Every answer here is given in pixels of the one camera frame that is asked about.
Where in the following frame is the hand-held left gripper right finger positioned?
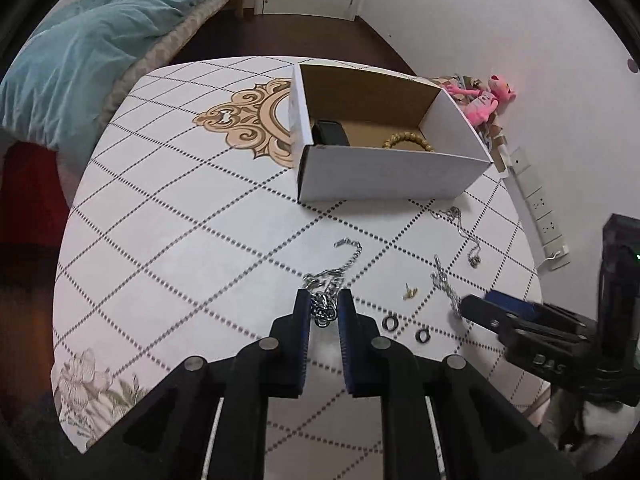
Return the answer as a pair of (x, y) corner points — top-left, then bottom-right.
(338, 290), (587, 480)

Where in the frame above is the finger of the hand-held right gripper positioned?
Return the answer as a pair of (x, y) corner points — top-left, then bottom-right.
(459, 294), (593, 361)
(484, 289), (598, 333)

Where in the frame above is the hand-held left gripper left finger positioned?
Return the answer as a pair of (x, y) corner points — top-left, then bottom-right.
(82, 289), (312, 480)

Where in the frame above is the silver chain bracelet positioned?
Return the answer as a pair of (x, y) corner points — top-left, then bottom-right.
(302, 238), (364, 331)

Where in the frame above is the silver link chain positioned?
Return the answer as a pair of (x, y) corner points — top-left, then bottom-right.
(430, 253), (464, 319)

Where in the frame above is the white cardboard box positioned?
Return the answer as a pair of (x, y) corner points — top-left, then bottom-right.
(290, 63), (496, 205)

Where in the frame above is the white power strip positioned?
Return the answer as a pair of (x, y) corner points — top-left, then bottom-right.
(504, 145), (571, 272)

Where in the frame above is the white fuzzy cloth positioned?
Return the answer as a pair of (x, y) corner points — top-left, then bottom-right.
(542, 392), (640, 473)

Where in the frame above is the white patterned tablecloth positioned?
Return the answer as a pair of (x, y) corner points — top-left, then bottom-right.
(51, 56), (553, 480)

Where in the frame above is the pink plush toy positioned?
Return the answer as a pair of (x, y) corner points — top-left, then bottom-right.
(444, 74), (517, 126)

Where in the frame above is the black watch band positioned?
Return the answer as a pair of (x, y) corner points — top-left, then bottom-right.
(310, 119), (351, 147)

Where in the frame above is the red cloth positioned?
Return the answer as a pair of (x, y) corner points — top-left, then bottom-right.
(0, 139), (72, 248)

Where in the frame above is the teal blanket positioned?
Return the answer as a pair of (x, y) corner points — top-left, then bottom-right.
(0, 0), (252, 162)

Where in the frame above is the thin silver necklace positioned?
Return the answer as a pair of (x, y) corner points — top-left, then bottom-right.
(429, 205), (484, 267)

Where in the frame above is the wooden bead bracelet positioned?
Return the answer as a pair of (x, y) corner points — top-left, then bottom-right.
(382, 131), (436, 152)

